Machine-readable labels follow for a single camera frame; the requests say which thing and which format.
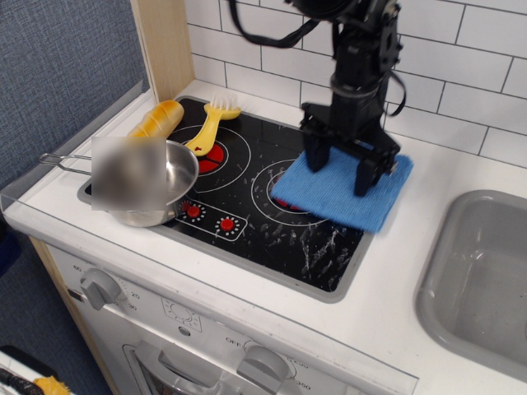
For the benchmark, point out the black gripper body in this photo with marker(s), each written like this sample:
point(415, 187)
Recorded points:
point(352, 123)

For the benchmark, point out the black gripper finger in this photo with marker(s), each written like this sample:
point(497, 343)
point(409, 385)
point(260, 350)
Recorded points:
point(369, 171)
point(317, 151)

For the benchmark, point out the blue cloth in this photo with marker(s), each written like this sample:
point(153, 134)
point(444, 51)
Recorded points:
point(329, 193)

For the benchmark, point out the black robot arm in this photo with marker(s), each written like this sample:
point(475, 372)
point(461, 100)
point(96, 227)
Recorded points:
point(365, 48)

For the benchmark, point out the yellow dish brush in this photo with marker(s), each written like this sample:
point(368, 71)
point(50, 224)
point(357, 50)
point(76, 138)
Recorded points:
point(221, 107)

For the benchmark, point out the toy bread loaf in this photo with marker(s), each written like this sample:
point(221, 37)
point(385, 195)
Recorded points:
point(157, 124)

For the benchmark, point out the grey sink basin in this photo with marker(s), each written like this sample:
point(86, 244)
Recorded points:
point(472, 299)

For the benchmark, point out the stainless steel pot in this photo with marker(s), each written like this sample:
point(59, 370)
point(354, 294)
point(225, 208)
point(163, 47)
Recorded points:
point(139, 181)

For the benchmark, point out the wooden side panel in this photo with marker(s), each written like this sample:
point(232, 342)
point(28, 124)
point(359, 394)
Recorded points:
point(164, 38)

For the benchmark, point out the grey right oven knob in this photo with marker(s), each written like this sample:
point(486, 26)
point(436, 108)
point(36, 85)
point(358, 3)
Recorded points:
point(264, 368)

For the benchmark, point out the grey oven knob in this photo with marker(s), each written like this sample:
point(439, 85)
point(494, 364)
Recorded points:
point(99, 288)
point(264, 368)

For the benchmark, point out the white toy oven front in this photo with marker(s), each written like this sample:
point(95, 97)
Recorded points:
point(152, 345)

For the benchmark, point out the grey left oven knob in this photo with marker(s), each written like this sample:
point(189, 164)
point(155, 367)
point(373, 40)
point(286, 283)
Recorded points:
point(99, 288)

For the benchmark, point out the yellow object bottom left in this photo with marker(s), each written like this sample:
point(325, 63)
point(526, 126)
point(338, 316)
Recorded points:
point(51, 386)

